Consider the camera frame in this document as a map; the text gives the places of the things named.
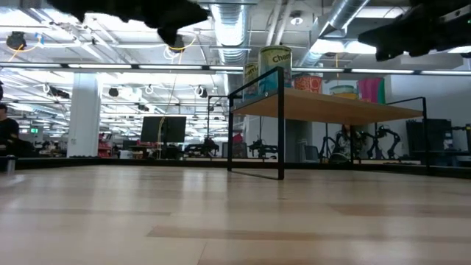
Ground large blue cherries can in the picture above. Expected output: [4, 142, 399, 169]
[257, 45, 294, 93]

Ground orange patterned can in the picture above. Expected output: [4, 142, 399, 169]
[294, 74, 324, 94]

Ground round silver ventilation duct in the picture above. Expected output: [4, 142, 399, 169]
[301, 0, 371, 67]

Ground red storage cart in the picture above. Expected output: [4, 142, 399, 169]
[98, 132, 112, 158]

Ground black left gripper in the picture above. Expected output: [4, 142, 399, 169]
[46, 0, 209, 47]

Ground white column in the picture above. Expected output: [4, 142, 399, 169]
[66, 72, 101, 158]

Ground black ceiling device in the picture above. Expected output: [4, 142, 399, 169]
[171, 34, 186, 53]
[4, 30, 27, 51]

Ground wooden shelf with black frame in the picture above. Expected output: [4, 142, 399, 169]
[207, 66, 430, 181]

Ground green chicken soup can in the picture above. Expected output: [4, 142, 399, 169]
[357, 77, 386, 105]

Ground ribbed silver ventilation duct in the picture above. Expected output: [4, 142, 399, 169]
[209, 0, 252, 64]

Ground black computer monitor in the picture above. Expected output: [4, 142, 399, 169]
[140, 116, 188, 144]

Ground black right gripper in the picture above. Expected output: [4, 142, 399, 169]
[357, 3, 471, 63]

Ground black cabinet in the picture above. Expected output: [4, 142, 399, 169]
[406, 118, 454, 165]

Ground person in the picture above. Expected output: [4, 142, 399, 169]
[0, 103, 21, 149]
[336, 124, 364, 160]

